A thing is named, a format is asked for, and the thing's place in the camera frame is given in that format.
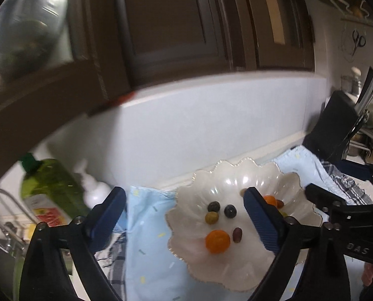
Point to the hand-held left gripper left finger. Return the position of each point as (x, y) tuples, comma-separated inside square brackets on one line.
[(106, 216)]

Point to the large clear plastic bottle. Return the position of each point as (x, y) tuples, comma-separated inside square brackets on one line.
[(23, 22)]

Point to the dark red grape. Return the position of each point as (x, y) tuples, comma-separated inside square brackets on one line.
[(237, 235), (279, 204)]

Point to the person's right hand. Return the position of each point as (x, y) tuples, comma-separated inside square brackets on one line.
[(369, 272)]

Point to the white scalloped bowl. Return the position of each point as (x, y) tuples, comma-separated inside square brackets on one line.
[(224, 182)]

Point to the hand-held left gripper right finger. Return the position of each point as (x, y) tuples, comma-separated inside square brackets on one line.
[(261, 222)]

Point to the black knife block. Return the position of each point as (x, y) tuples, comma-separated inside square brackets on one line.
[(330, 122)]

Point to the white pump bottle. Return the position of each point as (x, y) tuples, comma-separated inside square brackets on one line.
[(95, 194)]

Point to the black scissors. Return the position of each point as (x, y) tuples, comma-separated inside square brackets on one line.
[(358, 40)]

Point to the metal canister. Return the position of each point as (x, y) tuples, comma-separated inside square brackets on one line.
[(351, 83)]

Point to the green bottle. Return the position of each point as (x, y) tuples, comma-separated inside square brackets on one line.
[(51, 182)]

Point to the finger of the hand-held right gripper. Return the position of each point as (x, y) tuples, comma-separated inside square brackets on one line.
[(355, 169), (326, 197)]

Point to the metal faucet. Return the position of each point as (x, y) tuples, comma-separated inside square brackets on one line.
[(9, 198)]

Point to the dark brown wall cabinet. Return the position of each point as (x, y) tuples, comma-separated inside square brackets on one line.
[(173, 22)]

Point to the plaid cloth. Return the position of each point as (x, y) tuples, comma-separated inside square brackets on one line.
[(349, 185)]

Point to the small dark round fruit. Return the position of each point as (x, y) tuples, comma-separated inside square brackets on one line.
[(214, 207), (230, 211)]

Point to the small green fruit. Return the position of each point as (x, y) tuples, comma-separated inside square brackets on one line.
[(211, 218)]

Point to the light blue cloth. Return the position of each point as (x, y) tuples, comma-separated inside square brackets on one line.
[(148, 219)]

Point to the orange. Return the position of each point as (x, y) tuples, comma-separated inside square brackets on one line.
[(269, 200), (217, 241)]

